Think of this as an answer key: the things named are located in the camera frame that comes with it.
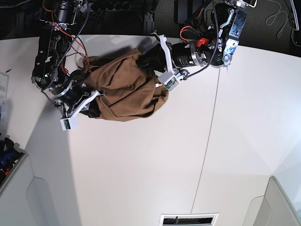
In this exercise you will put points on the white slotted vent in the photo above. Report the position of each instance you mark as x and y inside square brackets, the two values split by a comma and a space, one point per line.
[188, 219]

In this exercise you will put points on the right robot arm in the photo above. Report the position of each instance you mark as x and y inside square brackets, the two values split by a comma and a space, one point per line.
[65, 20]

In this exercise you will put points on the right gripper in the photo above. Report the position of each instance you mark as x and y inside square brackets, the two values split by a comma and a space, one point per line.
[74, 92]

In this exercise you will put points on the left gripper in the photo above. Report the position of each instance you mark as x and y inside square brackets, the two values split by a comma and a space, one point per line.
[175, 58]

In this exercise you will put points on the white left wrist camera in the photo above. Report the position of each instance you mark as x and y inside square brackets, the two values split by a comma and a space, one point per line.
[169, 80]

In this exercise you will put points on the clear plastic box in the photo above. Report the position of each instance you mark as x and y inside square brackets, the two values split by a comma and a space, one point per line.
[4, 103]

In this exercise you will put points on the brown t-shirt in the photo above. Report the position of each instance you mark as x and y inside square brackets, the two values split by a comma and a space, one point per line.
[131, 92]

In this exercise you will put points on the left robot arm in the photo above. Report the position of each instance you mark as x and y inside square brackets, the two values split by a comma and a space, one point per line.
[209, 37]

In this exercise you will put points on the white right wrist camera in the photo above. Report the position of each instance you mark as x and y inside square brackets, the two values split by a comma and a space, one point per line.
[69, 123]

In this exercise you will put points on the grey tool bin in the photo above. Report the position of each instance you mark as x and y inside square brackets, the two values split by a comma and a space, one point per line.
[10, 158]

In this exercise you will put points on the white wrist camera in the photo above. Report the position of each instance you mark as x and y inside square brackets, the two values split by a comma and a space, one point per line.
[169, 80]
[69, 123]

